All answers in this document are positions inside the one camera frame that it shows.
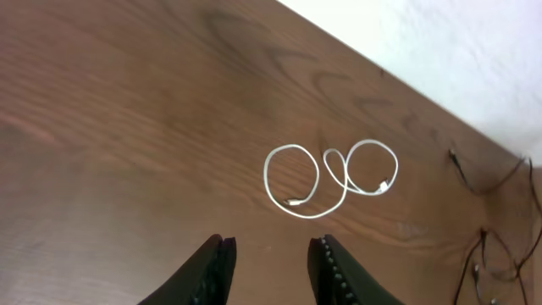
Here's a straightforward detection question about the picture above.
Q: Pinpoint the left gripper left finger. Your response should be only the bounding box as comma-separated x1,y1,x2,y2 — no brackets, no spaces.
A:
139,234,236,305

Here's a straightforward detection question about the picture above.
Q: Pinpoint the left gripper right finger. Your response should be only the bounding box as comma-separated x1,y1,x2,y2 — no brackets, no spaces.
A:
307,235,402,305

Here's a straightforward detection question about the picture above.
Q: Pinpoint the white USB cable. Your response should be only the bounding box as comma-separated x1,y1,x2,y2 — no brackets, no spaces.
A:
263,138,400,220

